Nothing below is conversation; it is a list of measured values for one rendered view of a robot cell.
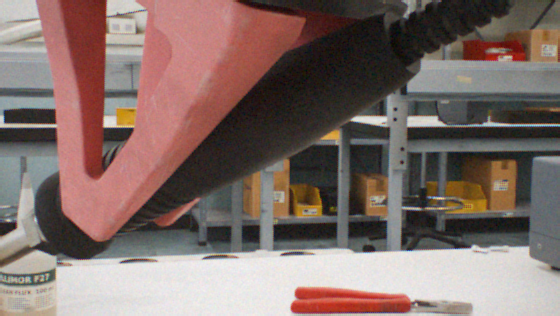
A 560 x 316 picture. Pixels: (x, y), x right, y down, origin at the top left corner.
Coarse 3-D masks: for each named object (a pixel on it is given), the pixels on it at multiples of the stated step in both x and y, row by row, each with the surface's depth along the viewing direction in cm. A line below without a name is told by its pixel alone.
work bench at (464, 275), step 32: (288, 256) 70; (320, 256) 71; (352, 256) 71; (384, 256) 71; (416, 256) 71; (448, 256) 71; (480, 256) 72; (512, 256) 72; (64, 288) 59; (96, 288) 59; (128, 288) 59; (160, 288) 59; (192, 288) 59; (224, 288) 59; (256, 288) 60; (288, 288) 60; (352, 288) 60; (384, 288) 60; (416, 288) 60; (448, 288) 60; (480, 288) 61; (512, 288) 61; (544, 288) 61
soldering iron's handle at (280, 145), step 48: (480, 0) 14; (336, 48) 15; (384, 48) 15; (432, 48) 15; (288, 96) 16; (336, 96) 16; (384, 96) 16; (240, 144) 17; (288, 144) 17; (48, 192) 20; (192, 192) 18; (48, 240) 20
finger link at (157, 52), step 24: (264, 0) 14; (288, 0) 14; (312, 0) 15; (336, 0) 16; (360, 0) 16; (384, 0) 17; (312, 24) 18; (336, 24) 18; (144, 48) 21; (168, 48) 20; (288, 48) 18; (144, 72) 21; (144, 96) 21; (168, 216) 20
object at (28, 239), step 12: (24, 228) 21; (36, 228) 21; (0, 240) 22; (12, 240) 22; (24, 240) 21; (36, 240) 21; (0, 252) 22; (12, 252) 22; (24, 252) 22; (48, 252) 21; (60, 252) 21; (0, 264) 22
